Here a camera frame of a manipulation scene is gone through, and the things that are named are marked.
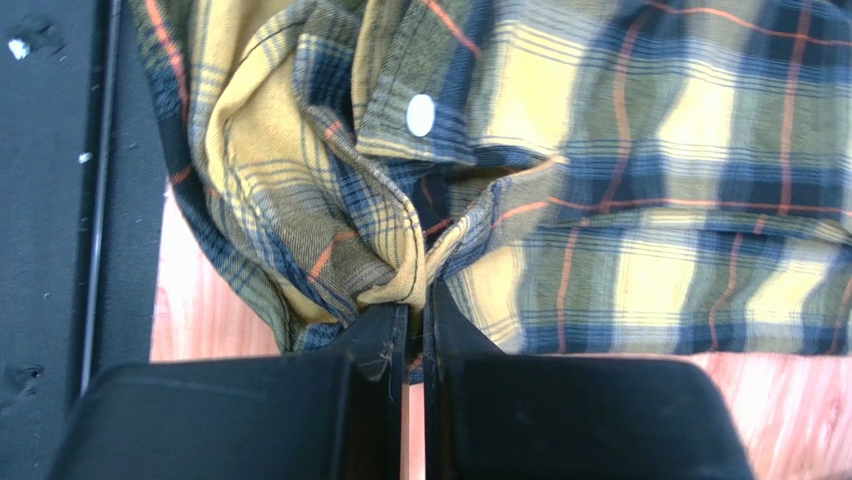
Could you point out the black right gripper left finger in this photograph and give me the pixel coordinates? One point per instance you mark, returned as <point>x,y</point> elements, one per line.
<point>330,414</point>

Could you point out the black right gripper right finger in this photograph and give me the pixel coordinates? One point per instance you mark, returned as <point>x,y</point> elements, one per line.
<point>492,415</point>

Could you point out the yellow black plaid shirt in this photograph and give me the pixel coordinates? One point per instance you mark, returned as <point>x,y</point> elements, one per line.
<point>658,177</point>

